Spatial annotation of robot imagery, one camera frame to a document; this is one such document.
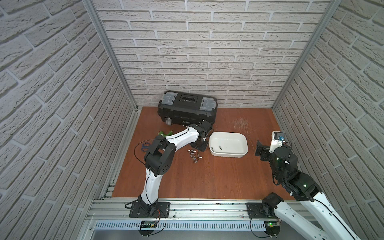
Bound white plastic storage box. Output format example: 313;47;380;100
209;132;248;158

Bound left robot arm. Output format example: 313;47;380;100
138;121;213;212

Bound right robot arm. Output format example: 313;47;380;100
255;139;359;240

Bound black plastic toolbox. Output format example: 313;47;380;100
158;91;218;126

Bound right controller board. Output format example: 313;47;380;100
264;221;281;238

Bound controller board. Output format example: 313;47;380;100
264;221;281;238
139;221;159;237

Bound left controller board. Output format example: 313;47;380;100
139;221;159;237

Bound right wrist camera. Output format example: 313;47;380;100
269;131;286;153

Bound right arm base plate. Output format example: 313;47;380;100
246;203;278;219

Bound blue handled scissors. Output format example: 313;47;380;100
141;142;151;152

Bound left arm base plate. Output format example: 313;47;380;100
129;201;171;218

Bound aluminium front rail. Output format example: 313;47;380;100
86;198;316;233

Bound right aluminium corner post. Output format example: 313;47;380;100
271;0;342;111

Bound aluminium corner post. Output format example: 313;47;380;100
83;0;139;111
271;0;342;111

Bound left aluminium corner post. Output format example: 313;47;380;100
83;0;139;111

